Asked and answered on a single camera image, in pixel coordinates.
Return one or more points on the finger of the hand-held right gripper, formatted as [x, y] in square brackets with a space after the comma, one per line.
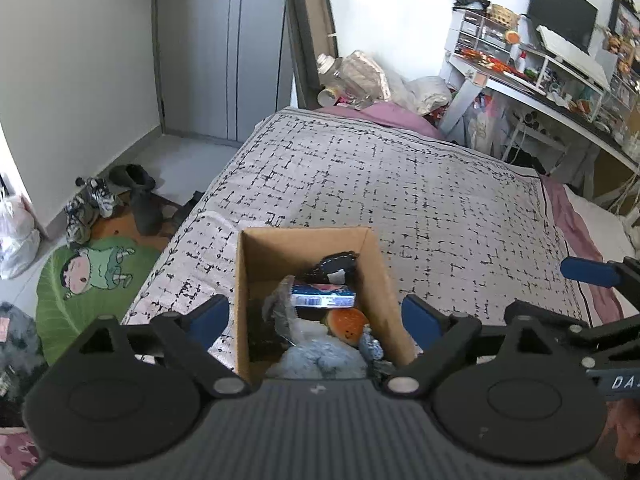
[590, 271]
[525, 312]

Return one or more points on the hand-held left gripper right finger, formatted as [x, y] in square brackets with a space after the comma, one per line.
[417, 319]

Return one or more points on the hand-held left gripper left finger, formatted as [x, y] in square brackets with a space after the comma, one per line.
[210, 319]

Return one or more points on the dark plastic packet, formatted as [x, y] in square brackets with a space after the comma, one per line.
[274, 310]

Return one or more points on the orange burger plush toy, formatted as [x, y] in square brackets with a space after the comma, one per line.
[346, 325]

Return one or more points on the small white clear lump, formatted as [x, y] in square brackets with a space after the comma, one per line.
[337, 275]

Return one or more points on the blue tissue packet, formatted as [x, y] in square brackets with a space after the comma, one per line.
[322, 297]

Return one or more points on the blue fluffy cloth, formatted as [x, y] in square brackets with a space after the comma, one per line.
[320, 357]

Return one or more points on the black lace coaster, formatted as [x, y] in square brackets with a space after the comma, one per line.
[325, 264]

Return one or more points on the brown cardboard box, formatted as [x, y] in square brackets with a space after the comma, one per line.
[310, 245]

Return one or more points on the white mattress sheet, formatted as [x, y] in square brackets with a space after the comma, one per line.
[600, 225]

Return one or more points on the grey grid printed blanket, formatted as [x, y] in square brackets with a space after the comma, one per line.
[400, 200]

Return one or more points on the green cartoon rug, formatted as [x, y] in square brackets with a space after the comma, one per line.
[75, 310]

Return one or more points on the grey striped sneakers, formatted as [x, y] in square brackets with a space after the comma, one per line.
[87, 205]

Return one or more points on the white desk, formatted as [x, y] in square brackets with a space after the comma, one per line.
[542, 101]

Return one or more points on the grey fuzzy cloth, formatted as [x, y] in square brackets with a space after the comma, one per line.
[20, 350]

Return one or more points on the white plastic bag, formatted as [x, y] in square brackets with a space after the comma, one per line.
[17, 240]

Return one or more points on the white keyboard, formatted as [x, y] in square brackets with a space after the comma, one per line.
[572, 54]

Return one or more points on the white crumpled cloth pile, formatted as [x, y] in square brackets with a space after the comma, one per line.
[422, 92]

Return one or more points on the paper cup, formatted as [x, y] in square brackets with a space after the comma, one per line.
[328, 94]

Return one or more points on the silver foil bag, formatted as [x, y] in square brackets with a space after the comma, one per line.
[367, 75]

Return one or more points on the clear plastic jar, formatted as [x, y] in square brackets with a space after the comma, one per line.
[332, 67]

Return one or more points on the black monitor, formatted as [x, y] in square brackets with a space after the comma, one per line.
[560, 5]

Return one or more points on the white drawer organiser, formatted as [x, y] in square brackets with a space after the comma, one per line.
[470, 30]

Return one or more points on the grey door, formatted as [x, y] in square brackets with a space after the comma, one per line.
[200, 35]

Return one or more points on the leaning cardboard board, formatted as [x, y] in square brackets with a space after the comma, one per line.
[315, 10]

